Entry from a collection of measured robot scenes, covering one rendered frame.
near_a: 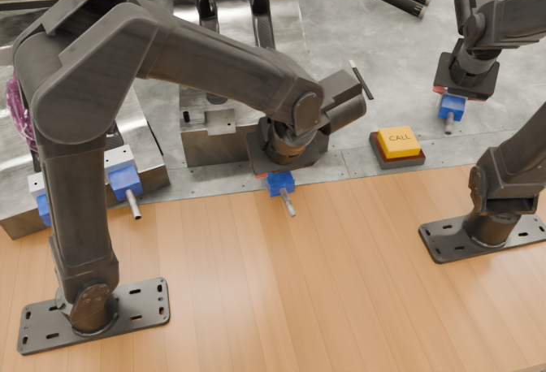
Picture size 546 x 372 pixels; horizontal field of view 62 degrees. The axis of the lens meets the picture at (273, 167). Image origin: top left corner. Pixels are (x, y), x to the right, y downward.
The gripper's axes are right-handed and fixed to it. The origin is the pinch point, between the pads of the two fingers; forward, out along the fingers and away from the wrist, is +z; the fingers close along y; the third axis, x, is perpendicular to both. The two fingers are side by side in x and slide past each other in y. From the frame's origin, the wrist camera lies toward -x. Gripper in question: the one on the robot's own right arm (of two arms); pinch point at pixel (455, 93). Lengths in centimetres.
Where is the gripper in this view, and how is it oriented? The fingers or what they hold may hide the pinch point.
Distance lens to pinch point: 97.4
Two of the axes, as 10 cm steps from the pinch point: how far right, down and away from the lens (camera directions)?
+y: -9.5, -2.4, 2.2
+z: 1.6, 2.3, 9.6
